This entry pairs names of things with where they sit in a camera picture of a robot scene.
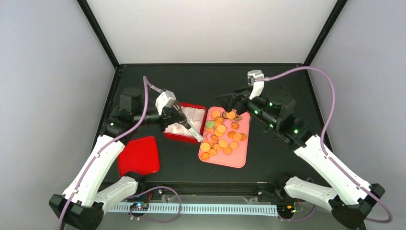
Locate red cookie tin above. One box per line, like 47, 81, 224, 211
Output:
163, 102, 207, 144

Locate orange round sandwich cookie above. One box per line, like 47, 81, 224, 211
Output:
211, 110, 221, 119

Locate green sandwich cookie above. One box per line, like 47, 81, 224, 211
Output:
205, 120, 215, 128

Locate pink tray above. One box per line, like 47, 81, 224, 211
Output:
198, 106, 250, 168

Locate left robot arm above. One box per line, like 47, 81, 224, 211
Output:
49, 84, 187, 230

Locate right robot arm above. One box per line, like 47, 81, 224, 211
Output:
216, 89, 385, 230

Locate white paper cookie liners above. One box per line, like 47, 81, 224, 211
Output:
164, 106, 205, 137

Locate red tin lid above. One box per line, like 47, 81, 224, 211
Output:
117, 136, 160, 177

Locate orange swirl cookie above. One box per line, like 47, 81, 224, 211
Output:
207, 148, 217, 156
199, 152, 211, 161

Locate left circuit board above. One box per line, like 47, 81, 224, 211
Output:
129, 203, 149, 213

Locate circuit board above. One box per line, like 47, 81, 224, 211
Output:
129, 203, 149, 213
277, 205, 303, 213

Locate right circuit board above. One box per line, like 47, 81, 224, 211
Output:
277, 205, 303, 213

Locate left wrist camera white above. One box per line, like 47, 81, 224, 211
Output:
155, 90, 177, 115

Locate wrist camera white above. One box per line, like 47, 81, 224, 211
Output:
247, 70, 265, 100
155, 90, 177, 115

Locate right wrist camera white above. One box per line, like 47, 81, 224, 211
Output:
247, 70, 265, 100

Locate white slotted cable duct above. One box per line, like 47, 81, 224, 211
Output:
110, 202, 278, 217

